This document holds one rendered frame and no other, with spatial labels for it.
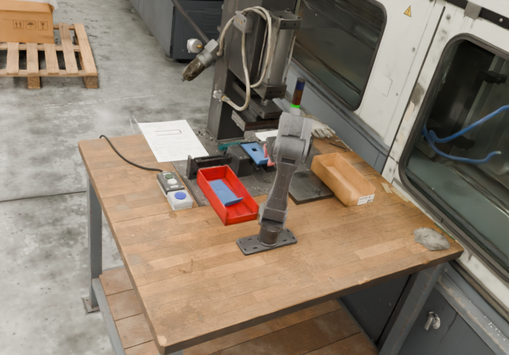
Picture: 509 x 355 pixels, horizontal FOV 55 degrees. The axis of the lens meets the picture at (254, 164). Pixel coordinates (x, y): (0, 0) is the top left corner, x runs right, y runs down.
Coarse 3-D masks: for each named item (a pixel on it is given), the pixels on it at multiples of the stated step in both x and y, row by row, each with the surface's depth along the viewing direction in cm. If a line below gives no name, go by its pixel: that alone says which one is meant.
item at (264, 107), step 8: (240, 80) 191; (240, 88) 185; (256, 96) 183; (256, 104) 176; (264, 104) 176; (272, 104) 178; (240, 112) 178; (248, 112) 179; (256, 112) 176; (264, 112) 172; (272, 112) 173; (280, 112) 175; (240, 120) 174; (248, 120) 173; (256, 120) 174; (264, 120) 175; (272, 120) 177; (248, 128) 174; (256, 128) 175; (264, 128) 177
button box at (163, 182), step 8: (104, 136) 193; (112, 144) 188; (128, 160) 181; (144, 168) 179; (152, 168) 179; (160, 176) 172; (176, 176) 174; (160, 184) 171; (168, 184) 169; (176, 184) 170
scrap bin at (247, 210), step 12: (216, 168) 178; (228, 168) 179; (204, 180) 171; (228, 180) 181; (204, 192) 172; (240, 192) 173; (216, 204) 164; (240, 204) 171; (252, 204) 166; (228, 216) 164; (240, 216) 161; (252, 216) 164
